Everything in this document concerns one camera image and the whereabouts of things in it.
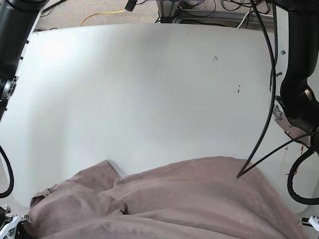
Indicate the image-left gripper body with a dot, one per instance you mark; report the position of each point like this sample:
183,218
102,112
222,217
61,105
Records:
12,227

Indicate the mauve T-shirt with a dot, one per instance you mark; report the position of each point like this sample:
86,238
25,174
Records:
193,199

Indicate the aluminium frame stand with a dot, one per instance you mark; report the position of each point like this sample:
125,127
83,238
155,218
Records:
167,10

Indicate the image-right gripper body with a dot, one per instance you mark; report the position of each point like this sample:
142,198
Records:
313,221

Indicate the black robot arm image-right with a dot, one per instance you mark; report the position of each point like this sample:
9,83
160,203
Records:
294,56

